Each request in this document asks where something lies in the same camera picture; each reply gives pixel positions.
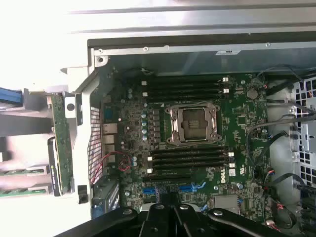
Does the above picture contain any black RAM slot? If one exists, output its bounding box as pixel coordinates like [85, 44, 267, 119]
[147, 163, 235, 174]
[142, 93, 229, 101]
[142, 88, 229, 95]
[150, 146, 230, 154]
[142, 77, 229, 83]
[142, 82, 229, 89]
[147, 158, 235, 165]
[147, 152, 235, 159]

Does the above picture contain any graphics card green board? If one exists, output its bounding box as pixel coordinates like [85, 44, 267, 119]
[46, 94, 74, 198]

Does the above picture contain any green Dell motherboard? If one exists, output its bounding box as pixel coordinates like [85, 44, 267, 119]
[100, 73, 274, 224]

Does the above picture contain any thin grey looping wire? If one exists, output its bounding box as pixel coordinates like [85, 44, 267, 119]
[245, 114, 312, 172]

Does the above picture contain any perforated metal disk bay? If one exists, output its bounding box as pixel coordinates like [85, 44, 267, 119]
[290, 78, 316, 190]

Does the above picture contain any grey chipset heatsink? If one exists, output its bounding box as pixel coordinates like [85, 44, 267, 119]
[213, 196, 239, 215]

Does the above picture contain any thin black wire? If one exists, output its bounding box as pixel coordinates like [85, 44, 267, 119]
[256, 64, 306, 84]

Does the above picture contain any black expansion slot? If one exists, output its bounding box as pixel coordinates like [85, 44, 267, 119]
[142, 173, 192, 180]

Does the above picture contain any metal CPU socket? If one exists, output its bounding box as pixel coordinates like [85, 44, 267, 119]
[164, 100, 222, 146]

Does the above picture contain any silver rear port block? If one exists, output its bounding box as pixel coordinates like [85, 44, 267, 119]
[102, 122, 119, 170]

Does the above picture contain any grey metal PC case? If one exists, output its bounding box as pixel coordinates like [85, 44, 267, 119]
[60, 38, 316, 237]

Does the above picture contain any grey power supply box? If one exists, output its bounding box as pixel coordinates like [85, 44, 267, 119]
[108, 46, 316, 76]

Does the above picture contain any red and black wire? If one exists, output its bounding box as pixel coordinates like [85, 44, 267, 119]
[89, 152, 132, 185]

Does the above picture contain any blue plastic strip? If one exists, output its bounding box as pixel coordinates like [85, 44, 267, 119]
[0, 87, 23, 105]

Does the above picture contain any long blue expansion slot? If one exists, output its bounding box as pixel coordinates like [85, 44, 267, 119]
[178, 181, 207, 193]

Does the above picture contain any black labelled module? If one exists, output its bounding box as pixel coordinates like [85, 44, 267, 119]
[92, 179, 121, 218]

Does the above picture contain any grey parts rack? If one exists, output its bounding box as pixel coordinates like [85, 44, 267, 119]
[0, 82, 75, 198]

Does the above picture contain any green RAM stick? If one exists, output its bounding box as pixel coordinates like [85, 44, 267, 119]
[0, 187, 49, 198]
[0, 167, 48, 176]

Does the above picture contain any thick black cable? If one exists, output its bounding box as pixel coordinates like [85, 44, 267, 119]
[263, 172, 308, 196]

